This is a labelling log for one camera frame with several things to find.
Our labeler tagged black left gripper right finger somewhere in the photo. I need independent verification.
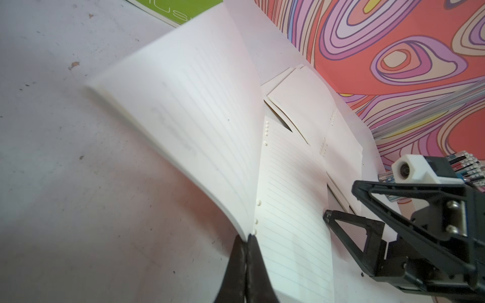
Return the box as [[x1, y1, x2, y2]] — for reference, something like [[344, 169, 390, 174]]
[[246, 235, 279, 303]]

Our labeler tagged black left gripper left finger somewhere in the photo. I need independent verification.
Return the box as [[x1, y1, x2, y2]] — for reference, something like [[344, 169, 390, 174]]
[[214, 236, 247, 303]]

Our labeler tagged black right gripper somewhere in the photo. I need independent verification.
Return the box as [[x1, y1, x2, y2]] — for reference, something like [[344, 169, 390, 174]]
[[322, 179, 485, 303]]

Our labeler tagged white lined notebook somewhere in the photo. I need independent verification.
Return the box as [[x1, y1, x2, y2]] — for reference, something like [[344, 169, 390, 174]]
[[84, 0, 383, 303]]

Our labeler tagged green nusign notebook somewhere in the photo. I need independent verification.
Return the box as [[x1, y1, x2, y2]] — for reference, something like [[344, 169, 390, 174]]
[[127, 0, 223, 27]]

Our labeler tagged clear cup of pencils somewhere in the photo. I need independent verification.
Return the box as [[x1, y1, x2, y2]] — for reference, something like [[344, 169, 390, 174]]
[[378, 151, 484, 192]]

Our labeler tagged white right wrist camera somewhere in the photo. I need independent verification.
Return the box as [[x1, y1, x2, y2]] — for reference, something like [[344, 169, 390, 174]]
[[392, 155, 465, 185]]

